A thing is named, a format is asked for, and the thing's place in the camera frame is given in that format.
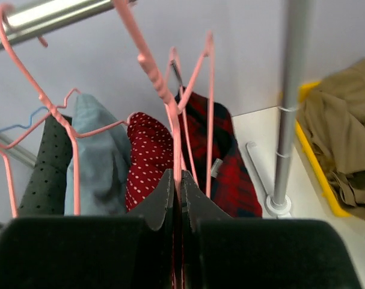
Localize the blue wire hanger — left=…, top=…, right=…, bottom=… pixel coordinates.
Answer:
left=0, top=105, right=49, bottom=136

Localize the red polka dot skirt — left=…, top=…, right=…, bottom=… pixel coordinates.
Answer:
left=125, top=112, right=173, bottom=211

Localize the dark grey dotted skirt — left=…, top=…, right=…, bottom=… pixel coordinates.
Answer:
left=18, top=116, right=73, bottom=216

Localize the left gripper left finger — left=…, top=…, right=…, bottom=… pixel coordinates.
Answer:
left=126, top=169, right=174, bottom=231

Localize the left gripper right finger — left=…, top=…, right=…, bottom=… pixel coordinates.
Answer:
left=181, top=170, right=232, bottom=232

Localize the red black plaid skirt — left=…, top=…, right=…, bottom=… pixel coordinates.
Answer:
left=173, top=87, right=263, bottom=218

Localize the yellow plastic bin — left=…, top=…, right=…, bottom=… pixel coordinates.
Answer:
left=295, top=81, right=351, bottom=218

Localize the light grey-blue skirt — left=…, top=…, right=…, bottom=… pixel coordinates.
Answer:
left=72, top=94, right=131, bottom=216

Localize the white and silver clothes rack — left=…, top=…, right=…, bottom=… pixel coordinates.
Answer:
left=0, top=1, right=311, bottom=219

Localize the tan khaki skirt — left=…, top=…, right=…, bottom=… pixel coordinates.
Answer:
left=298, top=58, right=365, bottom=221

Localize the pink hanger with plaid skirt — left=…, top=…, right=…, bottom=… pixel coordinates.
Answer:
left=113, top=1, right=185, bottom=288

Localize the pink hanger with grey-blue skirt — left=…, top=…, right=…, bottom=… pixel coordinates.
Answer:
left=0, top=4, right=130, bottom=218

